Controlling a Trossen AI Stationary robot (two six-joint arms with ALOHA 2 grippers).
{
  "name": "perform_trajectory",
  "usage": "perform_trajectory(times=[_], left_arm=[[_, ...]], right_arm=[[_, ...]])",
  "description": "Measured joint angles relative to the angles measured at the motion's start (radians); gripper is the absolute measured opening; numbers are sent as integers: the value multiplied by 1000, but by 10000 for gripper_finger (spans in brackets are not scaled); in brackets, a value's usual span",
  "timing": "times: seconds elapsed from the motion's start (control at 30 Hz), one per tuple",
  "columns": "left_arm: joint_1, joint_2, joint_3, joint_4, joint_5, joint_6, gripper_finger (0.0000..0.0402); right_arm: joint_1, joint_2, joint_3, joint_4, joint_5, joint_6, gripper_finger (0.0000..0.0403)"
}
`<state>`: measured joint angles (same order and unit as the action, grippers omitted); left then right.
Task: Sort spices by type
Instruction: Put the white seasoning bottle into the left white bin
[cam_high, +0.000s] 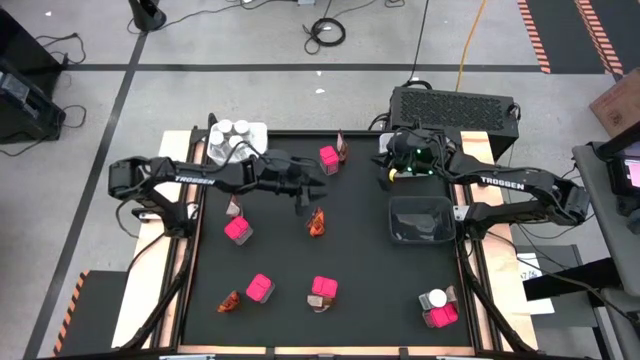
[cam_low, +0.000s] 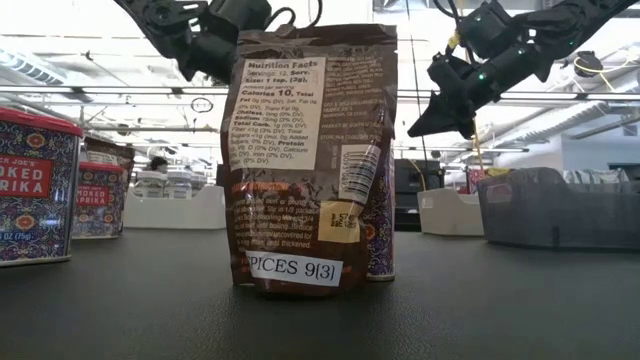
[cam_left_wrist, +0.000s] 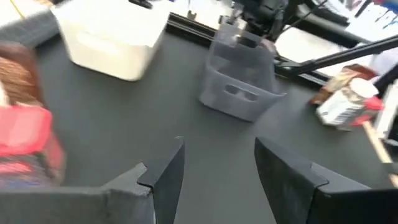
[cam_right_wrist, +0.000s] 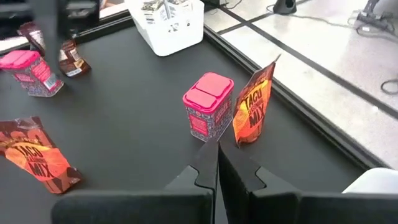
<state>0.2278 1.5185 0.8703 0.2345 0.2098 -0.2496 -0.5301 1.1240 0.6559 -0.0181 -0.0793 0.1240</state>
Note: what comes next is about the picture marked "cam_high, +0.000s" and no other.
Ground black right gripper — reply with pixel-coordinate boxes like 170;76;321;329
370;128;449;194

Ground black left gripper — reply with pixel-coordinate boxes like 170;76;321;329
249;148;329;217

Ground red-lidded smoked paprika tin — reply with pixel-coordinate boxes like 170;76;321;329
245;273;276;305
311;275;340;299
318;145;341;177
422;302;460;329
223;216;255;247

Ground dark grey translucent bin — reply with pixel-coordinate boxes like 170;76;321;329
388;194;457;245

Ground low white plastic bin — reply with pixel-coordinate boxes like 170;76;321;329
206;119;269;168

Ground black perforated computer case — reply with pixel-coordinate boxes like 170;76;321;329
388;85;521;161

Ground grey clamp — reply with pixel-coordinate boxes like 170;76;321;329
131;203;160;222

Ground white paper sheet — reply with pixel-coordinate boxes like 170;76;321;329
514;252;556;316

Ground black striped-edge floor mat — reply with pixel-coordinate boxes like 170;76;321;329
52;269;130;357
517;0;626;76

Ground grey desk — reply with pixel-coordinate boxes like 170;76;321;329
571;141;640;360

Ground black stand base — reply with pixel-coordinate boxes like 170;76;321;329
127;0;168;34

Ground black monitor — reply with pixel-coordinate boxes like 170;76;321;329
605;152;640;199

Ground cardboard box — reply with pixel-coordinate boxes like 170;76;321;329
588;69;640;139

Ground black equipment cabinet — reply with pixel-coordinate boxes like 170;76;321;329
0;7;68;146

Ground long black cable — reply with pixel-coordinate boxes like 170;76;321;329
405;0;431;86

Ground coiled black cable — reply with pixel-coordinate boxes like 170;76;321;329
302;17;347;56

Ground yellow cable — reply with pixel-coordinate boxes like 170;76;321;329
454;0;489;92

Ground black frame strut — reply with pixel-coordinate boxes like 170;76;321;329
117;239;201;351
455;239;539;354

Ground black floor cable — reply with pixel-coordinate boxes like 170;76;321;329
0;103;89;159
34;32;87;66

